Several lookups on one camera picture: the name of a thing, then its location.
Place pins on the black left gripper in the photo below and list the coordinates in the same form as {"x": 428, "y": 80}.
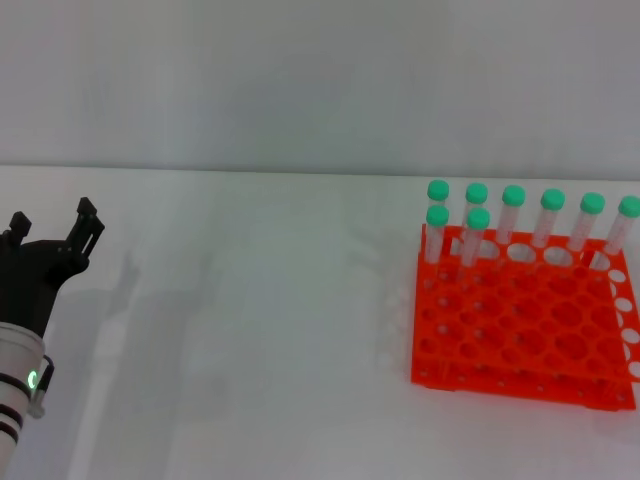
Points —
{"x": 30, "y": 280}

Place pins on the green capped clear test tube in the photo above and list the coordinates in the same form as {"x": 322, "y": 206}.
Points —
{"x": 477, "y": 219}
{"x": 514, "y": 196}
{"x": 437, "y": 216}
{"x": 438, "y": 190}
{"x": 552, "y": 200}
{"x": 476, "y": 193}
{"x": 629, "y": 207}
{"x": 592, "y": 203}

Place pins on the orange plastic test tube rack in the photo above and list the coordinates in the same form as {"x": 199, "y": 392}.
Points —
{"x": 515, "y": 330}

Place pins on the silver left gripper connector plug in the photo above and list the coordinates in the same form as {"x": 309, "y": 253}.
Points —
{"x": 38, "y": 404}

